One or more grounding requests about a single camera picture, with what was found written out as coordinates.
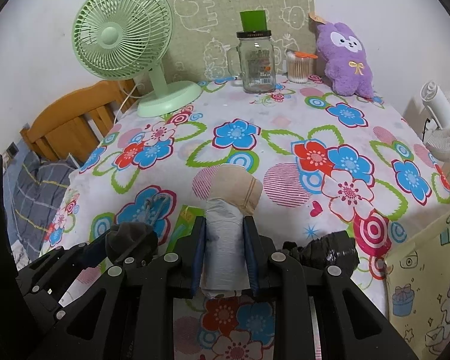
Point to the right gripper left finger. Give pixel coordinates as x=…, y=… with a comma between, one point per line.
x=199, y=244

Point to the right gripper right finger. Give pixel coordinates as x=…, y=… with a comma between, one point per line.
x=253, y=253

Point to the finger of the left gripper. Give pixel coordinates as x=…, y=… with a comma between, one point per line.
x=97, y=251

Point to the beige and grey sock roll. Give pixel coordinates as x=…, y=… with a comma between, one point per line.
x=234, y=194

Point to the green cartoon tissue pack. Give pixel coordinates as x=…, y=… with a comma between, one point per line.
x=183, y=226

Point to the dark grey rolled socks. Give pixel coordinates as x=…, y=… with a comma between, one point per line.
x=131, y=240

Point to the black plastic bag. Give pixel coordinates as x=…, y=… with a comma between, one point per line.
x=335, y=249

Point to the blue plaid bedding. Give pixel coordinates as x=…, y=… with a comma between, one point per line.
x=33, y=191

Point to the floral tablecloth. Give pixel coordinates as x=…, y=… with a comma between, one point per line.
x=327, y=163

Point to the wooden chair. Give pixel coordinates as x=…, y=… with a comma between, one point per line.
x=74, y=123

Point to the yellow cartoon fabric bin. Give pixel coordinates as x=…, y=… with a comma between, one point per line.
x=418, y=289

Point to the glass mason jar mug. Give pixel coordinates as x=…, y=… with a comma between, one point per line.
x=252, y=61

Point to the cotton swab container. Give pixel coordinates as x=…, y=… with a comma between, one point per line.
x=300, y=65

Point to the purple plush bunny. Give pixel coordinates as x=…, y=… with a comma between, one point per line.
x=346, y=64

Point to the green patterned mat board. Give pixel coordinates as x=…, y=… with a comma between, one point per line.
x=204, y=30

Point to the green cup on jar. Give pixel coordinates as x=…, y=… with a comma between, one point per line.
x=253, y=20

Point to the green desk fan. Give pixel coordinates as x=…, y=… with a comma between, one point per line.
x=120, y=39

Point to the white floor fan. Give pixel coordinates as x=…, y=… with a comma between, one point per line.
x=437, y=127

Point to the wall socket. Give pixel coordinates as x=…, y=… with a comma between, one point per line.
x=12, y=150

